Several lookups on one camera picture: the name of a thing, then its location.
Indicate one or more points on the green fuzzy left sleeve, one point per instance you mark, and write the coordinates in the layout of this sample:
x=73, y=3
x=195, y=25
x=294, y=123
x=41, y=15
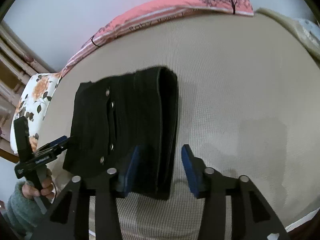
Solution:
x=22, y=214

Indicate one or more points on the black pants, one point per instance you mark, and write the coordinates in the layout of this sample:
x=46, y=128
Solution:
x=118, y=115

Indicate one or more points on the beige textured bed mattress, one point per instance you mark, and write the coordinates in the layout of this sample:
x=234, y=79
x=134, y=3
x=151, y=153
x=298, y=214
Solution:
x=249, y=104

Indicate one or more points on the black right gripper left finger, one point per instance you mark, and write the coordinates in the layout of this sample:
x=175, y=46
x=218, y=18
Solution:
x=68, y=217

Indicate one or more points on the pink striped tree pillow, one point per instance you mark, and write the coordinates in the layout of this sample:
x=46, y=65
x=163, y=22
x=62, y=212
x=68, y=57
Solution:
x=152, y=13

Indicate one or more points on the white crumpled cloth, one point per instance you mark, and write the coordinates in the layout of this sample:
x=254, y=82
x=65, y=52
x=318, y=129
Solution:
x=309, y=34

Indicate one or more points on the white orange floral pillow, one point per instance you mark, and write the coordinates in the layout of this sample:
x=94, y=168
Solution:
x=34, y=102

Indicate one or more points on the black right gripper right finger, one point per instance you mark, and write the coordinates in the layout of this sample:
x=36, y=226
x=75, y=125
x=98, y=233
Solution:
x=252, y=217

